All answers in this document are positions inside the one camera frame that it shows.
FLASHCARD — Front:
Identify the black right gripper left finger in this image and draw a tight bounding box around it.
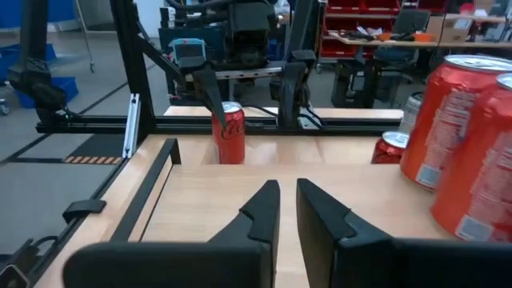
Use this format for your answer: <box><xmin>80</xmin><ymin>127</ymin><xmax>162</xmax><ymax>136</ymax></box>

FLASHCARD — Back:
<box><xmin>62</xmin><ymin>179</ymin><xmax>281</xmax><ymax>288</ymax></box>

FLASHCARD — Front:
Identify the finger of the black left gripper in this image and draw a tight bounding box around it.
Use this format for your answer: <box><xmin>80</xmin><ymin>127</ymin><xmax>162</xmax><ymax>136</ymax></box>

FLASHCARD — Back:
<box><xmin>278</xmin><ymin>62</ymin><xmax>309</xmax><ymax>127</ymax></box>
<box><xmin>191</xmin><ymin>67</ymin><xmax>227</xmax><ymax>129</ymax></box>

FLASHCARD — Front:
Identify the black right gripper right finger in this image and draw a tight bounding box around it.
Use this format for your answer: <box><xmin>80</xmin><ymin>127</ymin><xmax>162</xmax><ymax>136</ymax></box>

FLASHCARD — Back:
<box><xmin>296</xmin><ymin>178</ymin><xmax>512</xmax><ymax>288</ymax></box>

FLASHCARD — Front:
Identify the red Coca-Cola can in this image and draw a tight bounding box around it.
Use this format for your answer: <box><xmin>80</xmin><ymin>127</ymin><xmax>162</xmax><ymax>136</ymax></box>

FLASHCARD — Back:
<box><xmin>371</xmin><ymin>130</ymin><xmax>410</xmax><ymax>164</ymax></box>
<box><xmin>210</xmin><ymin>101</ymin><xmax>246</xmax><ymax>165</ymax></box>

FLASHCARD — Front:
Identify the red soda can blue logo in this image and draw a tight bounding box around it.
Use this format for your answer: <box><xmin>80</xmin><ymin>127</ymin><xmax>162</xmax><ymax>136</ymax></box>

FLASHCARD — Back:
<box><xmin>430</xmin><ymin>73</ymin><xmax>512</xmax><ymax>244</ymax></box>
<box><xmin>399</xmin><ymin>54</ymin><xmax>512</xmax><ymax>191</ymax></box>

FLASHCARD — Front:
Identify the slim white beverage can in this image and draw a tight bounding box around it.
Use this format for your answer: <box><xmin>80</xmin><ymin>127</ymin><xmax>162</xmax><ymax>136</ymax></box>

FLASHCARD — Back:
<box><xmin>399</xmin><ymin>91</ymin><xmax>424</xmax><ymax>135</ymax></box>

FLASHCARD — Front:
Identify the red parts bin rack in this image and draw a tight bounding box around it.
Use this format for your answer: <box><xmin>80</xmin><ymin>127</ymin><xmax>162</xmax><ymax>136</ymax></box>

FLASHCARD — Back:
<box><xmin>319</xmin><ymin>0</ymin><xmax>405</xmax><ymax>59</ymax></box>

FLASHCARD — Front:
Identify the black office chair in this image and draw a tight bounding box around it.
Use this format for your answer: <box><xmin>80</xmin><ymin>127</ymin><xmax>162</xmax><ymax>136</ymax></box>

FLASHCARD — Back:
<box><xmin>374</xmin><ymin>8</ymin><xmax>432</xmax><ymax>109</ymax></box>

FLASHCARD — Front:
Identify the blue plastic bin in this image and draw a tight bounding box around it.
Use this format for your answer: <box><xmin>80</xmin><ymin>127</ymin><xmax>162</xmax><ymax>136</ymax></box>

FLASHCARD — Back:
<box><xmin>15</xmin><ymin>75</ymin><xmax>80</xmax><ymax>110</ymax></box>
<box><xmin>0</xmin><ymin>42</ymin><xmax>57</xmax><ymax>83</ymax></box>

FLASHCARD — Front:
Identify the cardboard box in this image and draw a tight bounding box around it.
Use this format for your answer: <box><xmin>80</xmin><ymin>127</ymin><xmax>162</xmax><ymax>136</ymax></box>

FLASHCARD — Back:
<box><xmin>426</xmin><ymin>14</ymin><xmax>475</xmax><ymax>44</ymax></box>

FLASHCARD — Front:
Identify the wooden desk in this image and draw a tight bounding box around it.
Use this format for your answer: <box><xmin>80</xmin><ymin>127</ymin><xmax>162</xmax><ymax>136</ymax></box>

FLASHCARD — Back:
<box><xmin>330</xmin><ymin>31</ymin><xmax>512</xmax><ymax>51</ymax></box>

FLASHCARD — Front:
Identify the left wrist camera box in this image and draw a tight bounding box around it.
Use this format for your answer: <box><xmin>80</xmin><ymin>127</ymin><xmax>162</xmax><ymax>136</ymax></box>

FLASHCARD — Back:
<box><xmin>170</xmin><ymin>38</ymin><xmax>207</xmax><ymax>68</ymax></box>

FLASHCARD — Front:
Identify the wooden shelf black metal frame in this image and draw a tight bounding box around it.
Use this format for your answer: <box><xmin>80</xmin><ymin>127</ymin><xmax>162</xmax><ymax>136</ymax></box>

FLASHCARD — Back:
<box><xmin>110</xmin><ymin>138</ymin><xmax>512</xmax><ymax>288</ymax></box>

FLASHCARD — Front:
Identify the black aluminium rig frame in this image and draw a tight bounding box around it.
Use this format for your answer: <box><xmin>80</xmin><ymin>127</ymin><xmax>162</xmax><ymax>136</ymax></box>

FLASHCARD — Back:
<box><xmin>0</xmin><ymin>0</ymin><xmax>404</xmax><ymax>288</ymax></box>

